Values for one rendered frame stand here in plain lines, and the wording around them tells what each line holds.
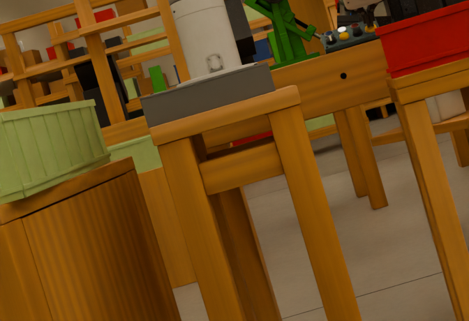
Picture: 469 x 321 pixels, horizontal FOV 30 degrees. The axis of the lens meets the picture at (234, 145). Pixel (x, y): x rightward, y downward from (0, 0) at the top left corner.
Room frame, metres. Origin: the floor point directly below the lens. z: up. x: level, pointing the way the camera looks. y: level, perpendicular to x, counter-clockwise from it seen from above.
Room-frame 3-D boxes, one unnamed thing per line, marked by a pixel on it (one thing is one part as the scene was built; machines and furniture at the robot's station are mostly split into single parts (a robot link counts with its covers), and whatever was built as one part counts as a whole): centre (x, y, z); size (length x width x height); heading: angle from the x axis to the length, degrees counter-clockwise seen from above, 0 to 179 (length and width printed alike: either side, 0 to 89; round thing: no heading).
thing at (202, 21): (1.97, -0.01, 1.00); 0.19 x 0.19 x 0.18
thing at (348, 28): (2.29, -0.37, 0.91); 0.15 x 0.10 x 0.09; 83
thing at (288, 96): (1.97, -0.01, 0.83); 0.32 x 0.32 x 0.04; 87
